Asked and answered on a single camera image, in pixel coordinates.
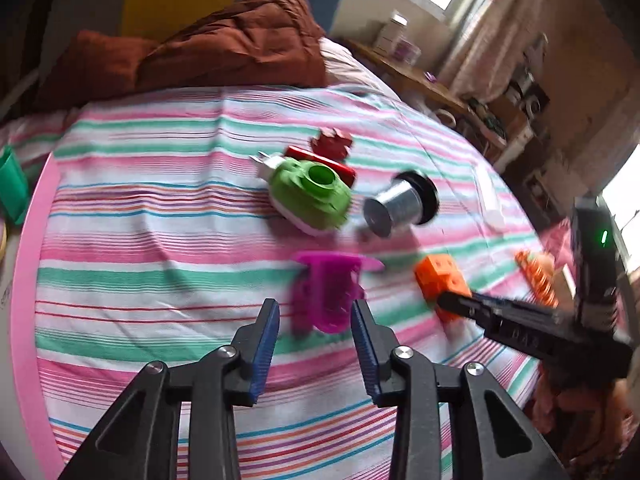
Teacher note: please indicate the white box on shelf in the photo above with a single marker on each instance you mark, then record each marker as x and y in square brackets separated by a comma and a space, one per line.
[393, 42]

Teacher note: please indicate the beige curtain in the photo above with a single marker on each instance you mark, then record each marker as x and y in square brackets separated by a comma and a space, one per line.
[491, 44]

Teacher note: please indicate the orange lattice plastic piece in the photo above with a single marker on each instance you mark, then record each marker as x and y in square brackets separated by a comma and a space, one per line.
[538, 268]

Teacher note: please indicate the red metallic cylinder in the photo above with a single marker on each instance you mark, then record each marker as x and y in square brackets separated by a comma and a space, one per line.
[347, 174]

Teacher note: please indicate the teal fluted plastic stand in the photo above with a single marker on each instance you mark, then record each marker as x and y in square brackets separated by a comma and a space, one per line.
[14, 188]

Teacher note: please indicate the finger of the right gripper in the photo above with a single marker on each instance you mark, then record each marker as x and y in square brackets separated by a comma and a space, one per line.
[477, 307]

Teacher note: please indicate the clear jar with black lid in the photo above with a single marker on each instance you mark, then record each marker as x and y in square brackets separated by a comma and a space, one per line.
[411, 199]

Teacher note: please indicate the pink rimmed white tray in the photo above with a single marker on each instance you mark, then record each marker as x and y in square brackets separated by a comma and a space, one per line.
[25, 426]

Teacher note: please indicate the person right hand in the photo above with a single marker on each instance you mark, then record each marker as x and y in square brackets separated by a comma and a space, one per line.
[586, 424]

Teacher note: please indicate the rust brown quilted blanket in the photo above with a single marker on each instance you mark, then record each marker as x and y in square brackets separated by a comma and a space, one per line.
[249, 43]

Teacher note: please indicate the green round plastic device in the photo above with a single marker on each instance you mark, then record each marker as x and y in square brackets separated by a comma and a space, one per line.
[309, 194]

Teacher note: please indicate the striped bed sheet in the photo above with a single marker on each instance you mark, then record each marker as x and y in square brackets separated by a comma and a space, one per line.
[161, 242]

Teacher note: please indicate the red puzzle-shaped block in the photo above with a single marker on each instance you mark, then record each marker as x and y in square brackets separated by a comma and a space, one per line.
[331, 143]

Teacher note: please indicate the purple perforated mushroom toy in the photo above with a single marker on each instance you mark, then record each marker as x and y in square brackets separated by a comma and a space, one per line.
[322, 295]

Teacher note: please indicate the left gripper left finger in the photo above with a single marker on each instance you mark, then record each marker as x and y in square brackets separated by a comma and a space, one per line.
[137, 437]

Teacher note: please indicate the orange cube block cluster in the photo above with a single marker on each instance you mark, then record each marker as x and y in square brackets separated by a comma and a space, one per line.
[438, 273]

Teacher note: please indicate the wooden side shelf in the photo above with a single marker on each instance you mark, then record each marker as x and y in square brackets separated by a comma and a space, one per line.
[405, 78]

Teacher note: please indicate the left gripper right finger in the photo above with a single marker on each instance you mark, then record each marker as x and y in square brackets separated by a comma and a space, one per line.
[491, 438]

